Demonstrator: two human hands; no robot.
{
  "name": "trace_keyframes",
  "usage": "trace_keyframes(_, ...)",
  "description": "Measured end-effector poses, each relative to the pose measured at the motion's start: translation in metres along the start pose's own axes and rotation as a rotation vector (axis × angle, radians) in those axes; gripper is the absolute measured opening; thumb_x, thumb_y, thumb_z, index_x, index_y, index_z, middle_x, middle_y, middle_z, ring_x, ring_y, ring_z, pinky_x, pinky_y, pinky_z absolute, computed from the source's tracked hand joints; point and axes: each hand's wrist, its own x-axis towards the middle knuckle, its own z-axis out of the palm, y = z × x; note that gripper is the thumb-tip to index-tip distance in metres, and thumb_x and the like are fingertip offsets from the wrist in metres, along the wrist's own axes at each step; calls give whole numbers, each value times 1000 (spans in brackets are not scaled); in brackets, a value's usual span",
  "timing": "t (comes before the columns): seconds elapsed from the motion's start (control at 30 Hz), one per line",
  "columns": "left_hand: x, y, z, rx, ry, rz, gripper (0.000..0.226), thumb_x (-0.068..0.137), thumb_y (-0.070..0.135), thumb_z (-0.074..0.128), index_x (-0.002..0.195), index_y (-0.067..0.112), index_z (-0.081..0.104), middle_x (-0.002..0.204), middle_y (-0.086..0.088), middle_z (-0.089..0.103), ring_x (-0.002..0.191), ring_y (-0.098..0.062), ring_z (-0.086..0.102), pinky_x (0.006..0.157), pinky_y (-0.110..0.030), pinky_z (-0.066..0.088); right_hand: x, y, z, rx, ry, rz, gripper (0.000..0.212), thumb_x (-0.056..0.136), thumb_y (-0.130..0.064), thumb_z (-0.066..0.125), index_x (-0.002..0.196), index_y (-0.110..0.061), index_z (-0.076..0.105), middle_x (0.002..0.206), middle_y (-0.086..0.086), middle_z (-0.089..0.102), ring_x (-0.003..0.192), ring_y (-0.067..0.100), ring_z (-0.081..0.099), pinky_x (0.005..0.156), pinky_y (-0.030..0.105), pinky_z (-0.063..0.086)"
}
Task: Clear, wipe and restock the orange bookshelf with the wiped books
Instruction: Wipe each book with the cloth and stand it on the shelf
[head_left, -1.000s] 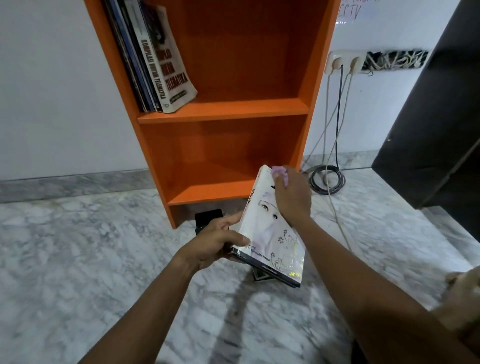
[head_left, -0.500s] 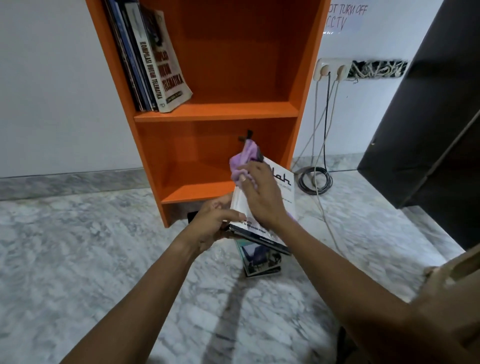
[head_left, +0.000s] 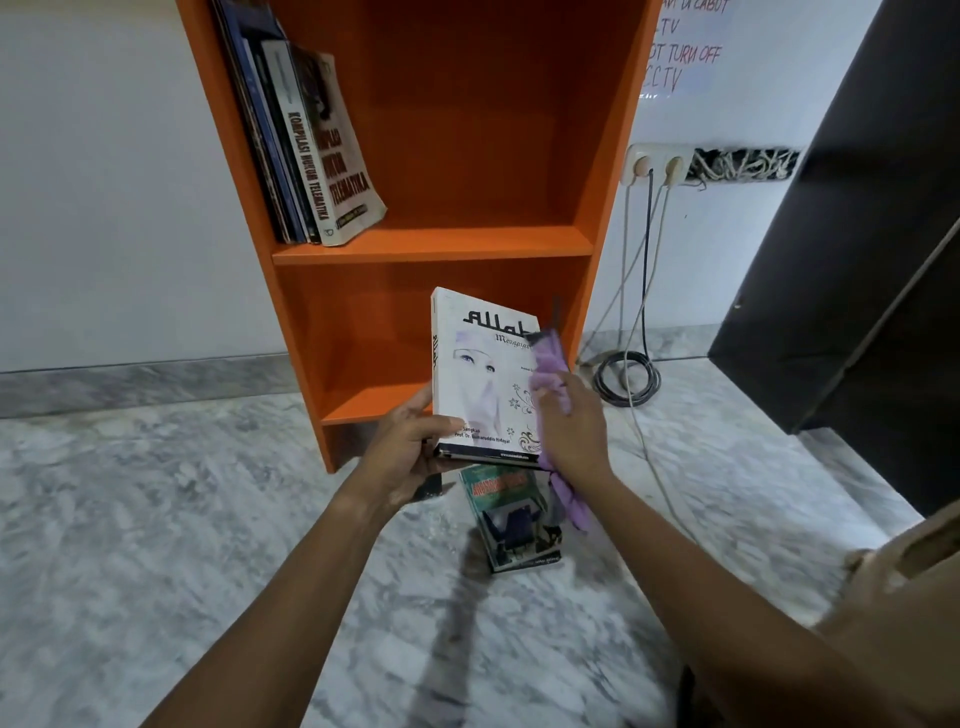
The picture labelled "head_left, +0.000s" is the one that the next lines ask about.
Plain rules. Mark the person's right hand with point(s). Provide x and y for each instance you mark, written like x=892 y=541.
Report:
x=577 y=435

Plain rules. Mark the person's left hand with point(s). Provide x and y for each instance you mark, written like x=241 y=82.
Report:
x=401 y=457

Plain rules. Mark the black display stand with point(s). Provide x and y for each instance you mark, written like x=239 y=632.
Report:
x=431 y=489

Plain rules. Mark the purple cleaning cloth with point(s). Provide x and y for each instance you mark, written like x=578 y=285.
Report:
x=555 y=360

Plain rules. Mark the small green cover book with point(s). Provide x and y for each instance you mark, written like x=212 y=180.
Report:
x=510 y=517

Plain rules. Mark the white cover book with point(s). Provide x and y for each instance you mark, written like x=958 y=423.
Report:
x=480 y=375

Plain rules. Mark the cream red-titled cover book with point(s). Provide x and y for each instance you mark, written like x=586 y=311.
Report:
x=345 y=172

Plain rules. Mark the orange wooden bookshelf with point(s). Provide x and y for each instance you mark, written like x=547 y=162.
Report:
x=465 y=135

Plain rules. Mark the blue maths textbook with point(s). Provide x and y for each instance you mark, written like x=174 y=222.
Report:
x=262 y=19

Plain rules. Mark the person's left forearm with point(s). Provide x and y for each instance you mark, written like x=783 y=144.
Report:
x=277 y=622

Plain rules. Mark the person's right forearm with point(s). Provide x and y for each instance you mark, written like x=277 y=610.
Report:
x=742 y=622

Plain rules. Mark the dark brown cabinet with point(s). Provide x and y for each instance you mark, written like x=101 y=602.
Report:
x=840 y=247

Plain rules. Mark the white wall socket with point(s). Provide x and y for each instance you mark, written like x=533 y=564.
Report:
x=656 y=165

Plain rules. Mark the white paper wall note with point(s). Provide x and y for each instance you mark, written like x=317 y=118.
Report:
x=686 y=52

